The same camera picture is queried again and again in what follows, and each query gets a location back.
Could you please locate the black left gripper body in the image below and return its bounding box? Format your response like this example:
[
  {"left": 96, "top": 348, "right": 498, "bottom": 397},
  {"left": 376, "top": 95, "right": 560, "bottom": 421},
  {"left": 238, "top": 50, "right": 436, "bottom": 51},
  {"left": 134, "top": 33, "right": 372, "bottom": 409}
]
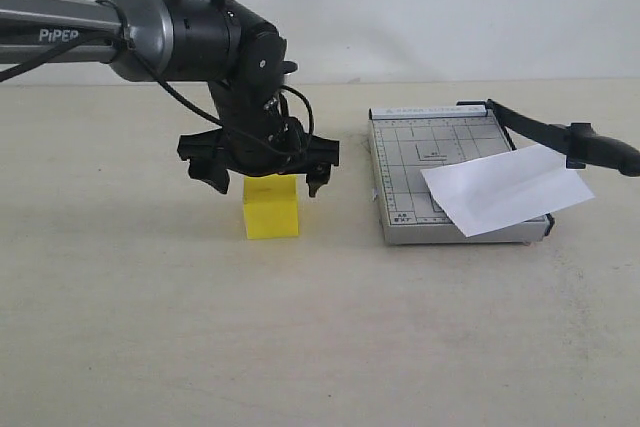
[{"left": 177, "top": 78, "right": 340, "bottom": 177}]

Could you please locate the yellow cube block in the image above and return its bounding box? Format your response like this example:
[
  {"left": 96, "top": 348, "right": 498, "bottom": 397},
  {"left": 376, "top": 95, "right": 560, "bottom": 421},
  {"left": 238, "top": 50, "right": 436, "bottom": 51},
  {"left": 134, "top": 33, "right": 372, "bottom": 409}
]
[{"left": 243, "top": 175, "right": 299, "bottom": 240}]

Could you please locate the white paper sheet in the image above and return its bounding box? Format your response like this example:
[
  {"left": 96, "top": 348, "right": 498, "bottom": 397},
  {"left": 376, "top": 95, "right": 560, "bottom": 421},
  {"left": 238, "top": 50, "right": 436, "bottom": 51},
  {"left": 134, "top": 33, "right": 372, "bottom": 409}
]
[{"left": 421, "top": 144, "right": 594, "bottom": 237}]

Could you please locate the black cutter blade handle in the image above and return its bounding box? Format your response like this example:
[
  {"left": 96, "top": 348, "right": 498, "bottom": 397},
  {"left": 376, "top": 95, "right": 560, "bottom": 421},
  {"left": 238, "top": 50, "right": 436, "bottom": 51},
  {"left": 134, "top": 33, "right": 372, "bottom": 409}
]
[{"left": 456, "top": 99, "right": 639, "bottom": 177}]

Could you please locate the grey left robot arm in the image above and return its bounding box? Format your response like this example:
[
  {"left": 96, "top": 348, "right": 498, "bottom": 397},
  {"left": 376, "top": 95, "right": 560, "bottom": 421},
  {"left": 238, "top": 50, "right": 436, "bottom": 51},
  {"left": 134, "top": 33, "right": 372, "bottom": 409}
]
[{"left": 1, "top": 0, "right": 339, "bottom": 194}]

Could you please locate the grey paper cutter base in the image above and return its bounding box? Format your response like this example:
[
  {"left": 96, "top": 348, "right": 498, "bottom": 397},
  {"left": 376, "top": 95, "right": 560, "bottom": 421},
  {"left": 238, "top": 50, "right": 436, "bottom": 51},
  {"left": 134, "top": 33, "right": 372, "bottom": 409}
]
[{"left": 369, "top": 101, "right": 555, "bottom": 245}]

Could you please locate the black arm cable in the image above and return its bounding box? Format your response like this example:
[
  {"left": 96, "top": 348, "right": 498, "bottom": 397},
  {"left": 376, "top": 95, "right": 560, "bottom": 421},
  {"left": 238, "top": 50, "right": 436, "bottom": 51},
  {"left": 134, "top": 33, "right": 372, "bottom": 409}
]
[{"left": 0, "top": 0, "right": 317, "bottom": 158}]

